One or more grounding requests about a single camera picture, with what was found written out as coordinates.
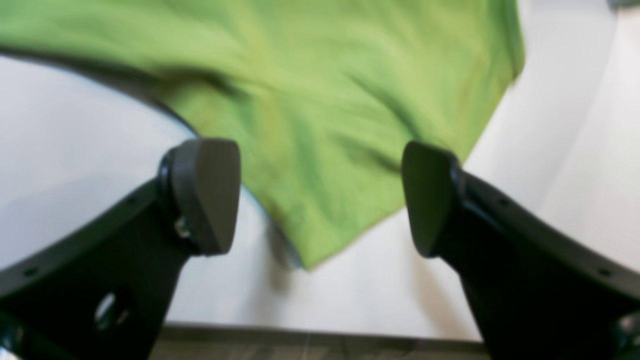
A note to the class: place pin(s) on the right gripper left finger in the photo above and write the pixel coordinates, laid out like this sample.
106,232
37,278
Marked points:
103,292

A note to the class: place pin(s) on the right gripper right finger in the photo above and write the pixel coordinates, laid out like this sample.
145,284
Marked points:
534,293

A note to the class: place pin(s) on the green T-shirt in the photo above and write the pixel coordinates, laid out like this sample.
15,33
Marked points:
321,96

